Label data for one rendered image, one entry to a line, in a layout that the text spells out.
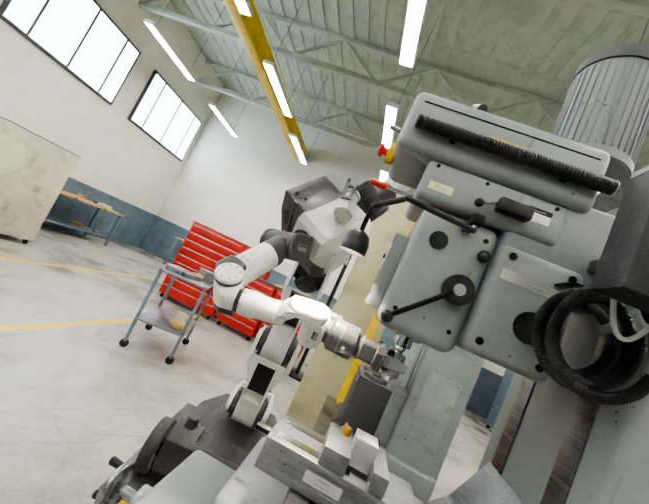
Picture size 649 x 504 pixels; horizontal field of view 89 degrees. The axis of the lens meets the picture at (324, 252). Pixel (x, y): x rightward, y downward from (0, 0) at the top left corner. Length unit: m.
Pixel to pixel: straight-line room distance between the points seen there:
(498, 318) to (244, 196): 10.59
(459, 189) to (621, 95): 0.46
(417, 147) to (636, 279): 0.49
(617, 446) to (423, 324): 0.38
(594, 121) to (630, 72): 0.15
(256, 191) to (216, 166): 1.69
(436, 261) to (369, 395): 0.59
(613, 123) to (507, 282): 0.48
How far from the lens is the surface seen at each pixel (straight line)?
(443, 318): 0.82
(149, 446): 1.55
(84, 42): 9.39
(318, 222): 1.17
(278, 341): 1.47
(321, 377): 2.69
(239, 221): 10.97
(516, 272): 0.85
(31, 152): 6.55
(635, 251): 0.67
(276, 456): 0.83
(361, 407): 1.25
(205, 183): 11.85
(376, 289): 0.88
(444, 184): 0.85
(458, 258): 0.84
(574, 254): 0.93
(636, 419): 0.84
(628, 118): 1.12
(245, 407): 1.66
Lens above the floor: 1.33
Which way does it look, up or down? 6 degrees up
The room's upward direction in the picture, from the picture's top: 25 degrees clockwise
